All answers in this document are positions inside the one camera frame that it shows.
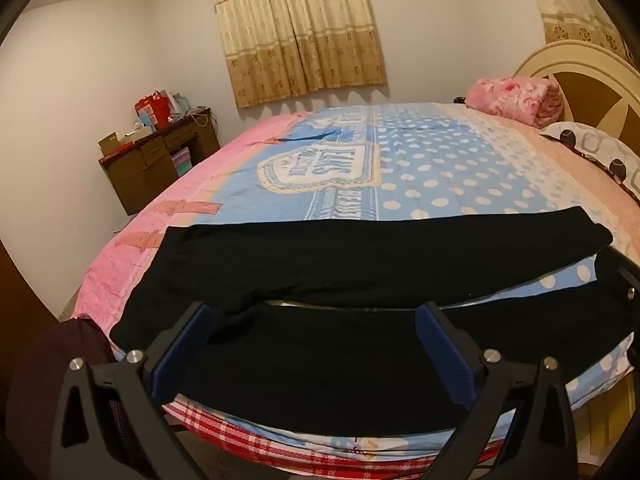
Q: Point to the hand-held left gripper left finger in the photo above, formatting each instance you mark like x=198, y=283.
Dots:
x=182, y=355

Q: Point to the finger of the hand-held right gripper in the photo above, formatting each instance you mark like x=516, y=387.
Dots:
x=622, y=280

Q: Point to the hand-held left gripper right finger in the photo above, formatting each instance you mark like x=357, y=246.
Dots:
x=445, y=355

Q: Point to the black pants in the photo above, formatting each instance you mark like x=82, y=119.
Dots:
x=350, y=260

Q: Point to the white pillow with dark dots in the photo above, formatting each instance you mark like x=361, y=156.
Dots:
x=595, y=147

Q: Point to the dark red mesh chair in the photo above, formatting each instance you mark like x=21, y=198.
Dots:
x=45, y=360

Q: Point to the red plaid bed sheet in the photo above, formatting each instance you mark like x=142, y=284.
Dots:
x=300, y=440

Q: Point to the brown wooden door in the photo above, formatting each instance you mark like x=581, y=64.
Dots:
x=20, y=300

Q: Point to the polka dot printed bed sheet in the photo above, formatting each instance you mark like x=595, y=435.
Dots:
x=425, y=170

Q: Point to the stack of pastel boxes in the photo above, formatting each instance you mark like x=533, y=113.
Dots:
x=182, y=162

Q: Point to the brown wooden desk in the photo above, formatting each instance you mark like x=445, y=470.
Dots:
x=150, y=165

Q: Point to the pink floral folded blanket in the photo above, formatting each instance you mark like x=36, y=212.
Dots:
x=510, y=97

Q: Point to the cream wooden bed headboard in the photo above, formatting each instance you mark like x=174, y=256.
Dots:
x=590, y=67

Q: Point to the open cardboard box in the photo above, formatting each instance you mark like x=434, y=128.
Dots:
x=109, y=144

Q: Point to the red gift bag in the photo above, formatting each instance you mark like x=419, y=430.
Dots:
x=152, y=107

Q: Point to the white and teal bag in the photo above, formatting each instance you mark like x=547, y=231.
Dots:
x=180, y=104

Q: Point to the beige patterned window curtain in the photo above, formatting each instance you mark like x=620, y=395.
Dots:
x=295, y=30
x=570, y=5

